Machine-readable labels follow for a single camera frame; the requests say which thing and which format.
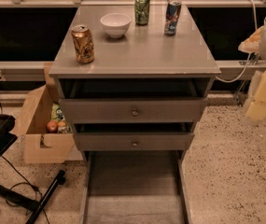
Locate grey top drawer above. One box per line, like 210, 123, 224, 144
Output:
61, 78, 207, 123

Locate black floor cable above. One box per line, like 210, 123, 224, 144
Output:
0, 154, 51, 224

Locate black chair base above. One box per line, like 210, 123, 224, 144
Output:
0, 105, 67, 224

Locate orange soda can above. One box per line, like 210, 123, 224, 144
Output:
71, 24, 94, 63

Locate green snack bag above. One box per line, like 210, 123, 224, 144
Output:
50, 104, 64, 122

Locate small orange fruit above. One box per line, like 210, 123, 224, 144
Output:
58, 120, 67, 127

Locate blue soda can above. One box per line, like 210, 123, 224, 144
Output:
164, 0, 182, 35

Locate grey bottom drawer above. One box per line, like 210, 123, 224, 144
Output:
79, 151, 190, 224

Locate grey middle drawer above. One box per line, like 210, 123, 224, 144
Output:
74, 123, 194, 151

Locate red apple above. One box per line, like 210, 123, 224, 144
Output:
47, 120, 58, 133

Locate cardboard box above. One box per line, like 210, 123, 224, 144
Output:
12, 63, 75, 163

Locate grey wooden drawer cabinet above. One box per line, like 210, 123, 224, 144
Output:
49, 4, 222, 161

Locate green soda can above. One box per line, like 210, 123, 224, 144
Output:
134, 0, 150, 25

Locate grey drawer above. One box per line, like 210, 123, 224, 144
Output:
74, 123, 194, 151
79, 151, 190, 224
61, 78, 207, 123

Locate white cable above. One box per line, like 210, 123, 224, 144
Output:
215, 0, 266, 84

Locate white ceramic bowl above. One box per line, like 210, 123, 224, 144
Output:
101, 13, 131, 38

